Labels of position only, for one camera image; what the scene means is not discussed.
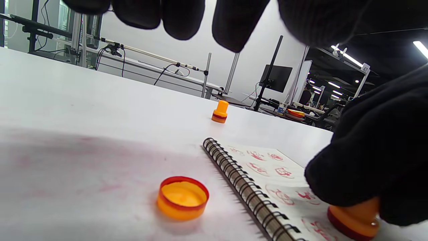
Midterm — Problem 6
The orange reward stamp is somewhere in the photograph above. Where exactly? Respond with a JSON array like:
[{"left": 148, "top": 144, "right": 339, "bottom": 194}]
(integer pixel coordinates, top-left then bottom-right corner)
[
  {"left": 327, "top": 197, "right": 381, "bottom": 241},
  {"left": 211, "top": 100, "right": 229, "bottom": 124}
]

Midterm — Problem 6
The spiral lined notebook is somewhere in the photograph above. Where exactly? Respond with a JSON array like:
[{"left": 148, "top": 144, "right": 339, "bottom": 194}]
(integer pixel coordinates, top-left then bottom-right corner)
[{"left": 203, "top": 137, "right": 355, "bottom": 241}]

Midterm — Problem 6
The aluminium frame post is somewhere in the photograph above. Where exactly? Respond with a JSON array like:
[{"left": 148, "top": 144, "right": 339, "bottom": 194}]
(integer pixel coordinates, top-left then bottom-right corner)
[
  {"left": 72, "top": 13, "right": 88, "bottom": 67},
  {"left": 223, "top": 53, "right": 240, "bottom": 95}
]

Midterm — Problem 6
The brown side table top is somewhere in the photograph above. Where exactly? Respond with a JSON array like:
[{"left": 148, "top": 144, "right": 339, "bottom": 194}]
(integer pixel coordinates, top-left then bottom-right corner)
[{"left": 211, "top": 94, "right": 251, "bottom": 107}]

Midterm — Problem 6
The person's right hand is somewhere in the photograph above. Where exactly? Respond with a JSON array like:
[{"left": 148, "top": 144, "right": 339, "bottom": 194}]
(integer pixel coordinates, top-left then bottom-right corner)
[{"left": 304, "top": 64, "right": 428, "bottom": 226}]

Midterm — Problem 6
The orange stamp cap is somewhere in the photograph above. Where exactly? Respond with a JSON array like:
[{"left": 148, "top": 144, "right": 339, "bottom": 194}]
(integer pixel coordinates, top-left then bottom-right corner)
[{"left": 156, "top": 176, "right": 210, "bottom": 221}]

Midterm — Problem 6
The large glass window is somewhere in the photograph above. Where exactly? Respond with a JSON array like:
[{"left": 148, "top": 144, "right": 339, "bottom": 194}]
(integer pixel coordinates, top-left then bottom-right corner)
[{"left": 0, "top": 0, "right": 102, "bottom": 51}]

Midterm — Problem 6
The white desk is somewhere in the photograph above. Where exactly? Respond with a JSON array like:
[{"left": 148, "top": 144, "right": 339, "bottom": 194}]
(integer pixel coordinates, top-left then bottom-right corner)
[{"left": 87, "top": 50, "right": 223, "bottom": 99}]

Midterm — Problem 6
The white boom rod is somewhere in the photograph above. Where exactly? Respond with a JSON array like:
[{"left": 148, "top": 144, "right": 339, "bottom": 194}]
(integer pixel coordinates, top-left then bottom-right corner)
[{"left": 99, "top": 37, "right": 209, "bottom": 72}]

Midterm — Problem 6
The black monitor on stand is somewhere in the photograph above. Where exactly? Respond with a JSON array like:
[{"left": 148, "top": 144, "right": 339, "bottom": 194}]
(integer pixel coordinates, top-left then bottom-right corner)
[{"left": 253, "top": 35, "right": 293, "bottom": 111}]

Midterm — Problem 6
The person's left hand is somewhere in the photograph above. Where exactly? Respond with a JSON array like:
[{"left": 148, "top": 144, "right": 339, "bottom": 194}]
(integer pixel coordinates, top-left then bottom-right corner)
[{"left": 62, "top": 0, "right": 371, "bottom": 53}]

